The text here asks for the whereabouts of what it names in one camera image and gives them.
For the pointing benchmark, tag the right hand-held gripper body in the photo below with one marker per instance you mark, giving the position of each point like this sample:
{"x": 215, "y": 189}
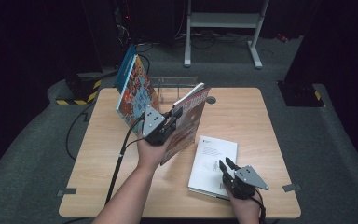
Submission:
{"x": 248, "y": 179}

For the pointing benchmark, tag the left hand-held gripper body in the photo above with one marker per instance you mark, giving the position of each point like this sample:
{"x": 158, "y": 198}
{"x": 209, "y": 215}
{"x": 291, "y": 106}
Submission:
{"x": 152, "y": 123}

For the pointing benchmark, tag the white paperback book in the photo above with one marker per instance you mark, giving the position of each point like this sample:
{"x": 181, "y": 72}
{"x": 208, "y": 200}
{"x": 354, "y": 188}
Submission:
{"x": 211, "y": 161}

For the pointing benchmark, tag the purple and red magazine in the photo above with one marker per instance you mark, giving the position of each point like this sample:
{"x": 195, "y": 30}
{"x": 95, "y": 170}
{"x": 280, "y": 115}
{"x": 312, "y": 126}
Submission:
{"x": 189, "y": 124}

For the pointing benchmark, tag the clear acrylic book rack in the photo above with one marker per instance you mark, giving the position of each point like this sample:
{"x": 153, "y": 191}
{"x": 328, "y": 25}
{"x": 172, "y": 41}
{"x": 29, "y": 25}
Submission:
{"x": 167, "y": 88}

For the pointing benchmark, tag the light blue picture book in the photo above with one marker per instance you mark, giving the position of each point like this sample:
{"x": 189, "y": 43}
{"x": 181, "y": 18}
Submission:
{"x": 136, "y": 93}

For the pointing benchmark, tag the dark blue monster picture book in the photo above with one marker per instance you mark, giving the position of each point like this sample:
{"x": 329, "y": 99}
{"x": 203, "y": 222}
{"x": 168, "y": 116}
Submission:
{"x": 125, "y": 67}

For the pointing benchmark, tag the person's right hand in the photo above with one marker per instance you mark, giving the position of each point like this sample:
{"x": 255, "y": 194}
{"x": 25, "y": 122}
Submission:
{"x": 247, "y": 211}

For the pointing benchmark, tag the person's left hand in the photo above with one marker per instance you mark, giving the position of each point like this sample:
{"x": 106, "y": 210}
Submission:
{"x": 150, "y": 155}

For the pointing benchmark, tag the grey tape piece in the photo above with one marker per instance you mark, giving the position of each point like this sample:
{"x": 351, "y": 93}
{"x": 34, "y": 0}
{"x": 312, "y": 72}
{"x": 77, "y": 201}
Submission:
{"x": 66, "y": 191}
{"x": 291, "y": 187}

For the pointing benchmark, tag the black yellow striped base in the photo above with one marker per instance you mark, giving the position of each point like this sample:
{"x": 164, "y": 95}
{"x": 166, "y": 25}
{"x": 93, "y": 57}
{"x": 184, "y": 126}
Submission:
{"x": 80, "y": 93}
{"x": 301, "y": 95}

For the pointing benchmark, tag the black equipment tower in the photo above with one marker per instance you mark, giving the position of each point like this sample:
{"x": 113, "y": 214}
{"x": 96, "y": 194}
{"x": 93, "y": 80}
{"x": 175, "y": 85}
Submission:
{"x": 112, "y": 31}

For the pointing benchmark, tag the white metal table frame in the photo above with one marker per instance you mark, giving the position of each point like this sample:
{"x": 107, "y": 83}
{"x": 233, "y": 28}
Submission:
{"x": 223, "y": 20}

